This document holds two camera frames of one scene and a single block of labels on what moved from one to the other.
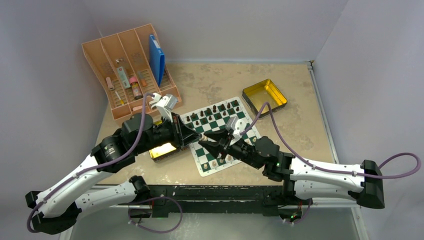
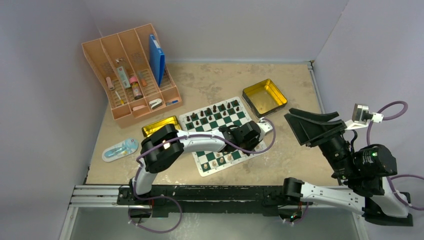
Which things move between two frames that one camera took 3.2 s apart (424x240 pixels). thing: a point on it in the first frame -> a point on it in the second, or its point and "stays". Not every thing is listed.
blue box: [158, 58] stays
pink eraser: [110, 83] stays
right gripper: [214, 148] -> [305, 129]
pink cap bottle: [136, 88] stays
